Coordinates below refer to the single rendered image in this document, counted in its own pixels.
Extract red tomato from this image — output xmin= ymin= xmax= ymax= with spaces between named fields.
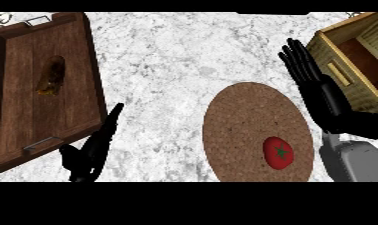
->
xmin=261 ymin=136 xmax=295 ymax=171

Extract silver wire object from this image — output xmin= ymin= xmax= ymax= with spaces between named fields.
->
xmin=0 ymin=12 xmax=14 ymax=26

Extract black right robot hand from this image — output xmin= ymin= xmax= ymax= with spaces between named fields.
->
xmin=276 ymin=37 xmax=378 ymax=141

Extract brown wooden tray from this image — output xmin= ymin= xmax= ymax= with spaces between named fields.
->
xmin=0 ymin=12 xmax=109 ymax=173

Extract brown pastry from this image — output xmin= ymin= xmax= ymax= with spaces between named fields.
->
xmin=34 ymin=55 xmax=68 ymax=97

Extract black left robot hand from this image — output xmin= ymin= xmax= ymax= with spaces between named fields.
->
xmin=57 ymin=102 xmax=125 ymax=183

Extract round brown placemat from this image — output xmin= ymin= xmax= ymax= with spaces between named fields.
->
xmin=200 ymin=81 xmax=316 ymax=183

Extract tan wooden basket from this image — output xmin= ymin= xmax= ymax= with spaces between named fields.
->
xmin=304 ymin=12 xmax=378 ymax=114

